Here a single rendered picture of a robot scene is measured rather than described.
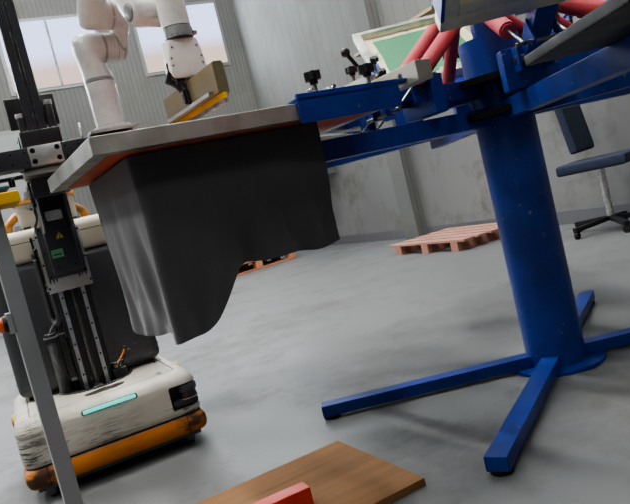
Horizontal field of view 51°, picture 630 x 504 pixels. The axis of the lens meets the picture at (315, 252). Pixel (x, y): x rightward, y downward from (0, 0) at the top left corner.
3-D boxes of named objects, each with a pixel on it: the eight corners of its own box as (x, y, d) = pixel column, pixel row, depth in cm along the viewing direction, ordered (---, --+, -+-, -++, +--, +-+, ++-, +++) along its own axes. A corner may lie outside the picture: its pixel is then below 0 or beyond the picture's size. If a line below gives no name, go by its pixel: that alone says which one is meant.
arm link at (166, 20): (135, 3, 178) (166, 3, 184) (145, 43, 179) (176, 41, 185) (159, -19, 166) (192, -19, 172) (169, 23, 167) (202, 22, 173)
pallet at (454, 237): (531, 230, 615) (529, 218, 615) (461, 252, 582) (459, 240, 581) (452, 236, 725) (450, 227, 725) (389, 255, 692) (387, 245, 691)
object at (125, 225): (178, 348, 145) (127, 155, 142) (128, 335, 185) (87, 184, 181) (191, 343, 147) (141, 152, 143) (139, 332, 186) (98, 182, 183)
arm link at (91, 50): (77, 88, 216) (64, 39, 214) (116, 85, 224) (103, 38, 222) (88, 80, 208) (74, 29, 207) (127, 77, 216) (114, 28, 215)
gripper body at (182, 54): (191, 38, 178) (202, 80, 179) (155, 42, 173) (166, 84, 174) (201, 29, 172) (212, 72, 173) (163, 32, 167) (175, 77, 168)
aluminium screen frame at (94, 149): (93, 156, 132) (87, 137, 132) (50, 193, 183) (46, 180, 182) (400, 101, 170) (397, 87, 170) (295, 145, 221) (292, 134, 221)
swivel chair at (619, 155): (677, 215, 491) (646, 61, 482) (625, 236, 459) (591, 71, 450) (598, 224, 549) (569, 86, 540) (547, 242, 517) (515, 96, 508)
